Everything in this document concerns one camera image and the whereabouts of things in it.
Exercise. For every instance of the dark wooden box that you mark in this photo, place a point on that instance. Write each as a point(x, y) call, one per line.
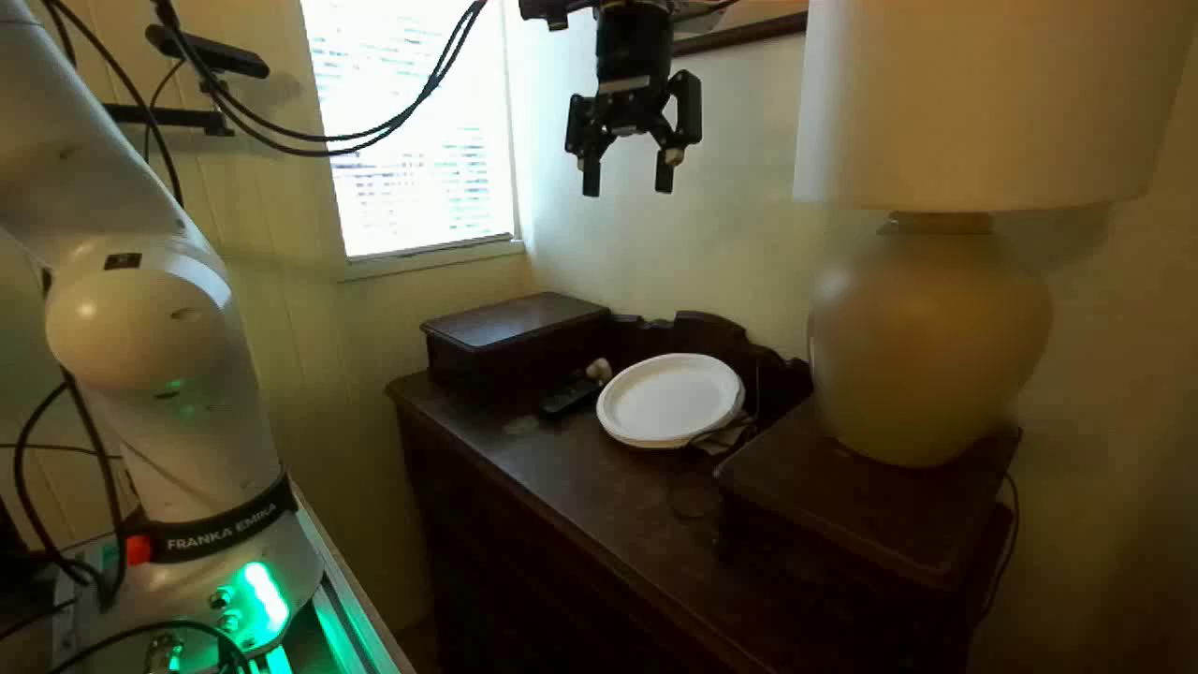
point(513, 339)

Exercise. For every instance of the black camera on mount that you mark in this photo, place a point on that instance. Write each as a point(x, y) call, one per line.
point(219, 59)

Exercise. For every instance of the dark wooden dresser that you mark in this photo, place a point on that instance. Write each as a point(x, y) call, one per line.
point(564, 552)

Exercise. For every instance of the robot base platform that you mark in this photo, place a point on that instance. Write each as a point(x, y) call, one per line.
point(274, 605)

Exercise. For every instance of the beige ceramic table lamp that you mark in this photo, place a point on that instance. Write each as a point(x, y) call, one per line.
point(946, 116)

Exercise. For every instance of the window with blinds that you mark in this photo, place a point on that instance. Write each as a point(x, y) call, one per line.
point(416, 106)

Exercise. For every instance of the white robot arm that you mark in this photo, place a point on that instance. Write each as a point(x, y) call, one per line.
point(141, 317)

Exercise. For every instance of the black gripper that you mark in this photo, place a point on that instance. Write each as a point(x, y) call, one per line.
point(636, 91)

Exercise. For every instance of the dark wooden lamp stand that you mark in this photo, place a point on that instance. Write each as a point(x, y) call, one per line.
point(921, 525)

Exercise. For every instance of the white paper plate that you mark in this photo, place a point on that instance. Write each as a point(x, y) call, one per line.
point(664, 401)

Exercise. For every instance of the picture frame on wall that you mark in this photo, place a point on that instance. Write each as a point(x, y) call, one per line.
point(720, 22)

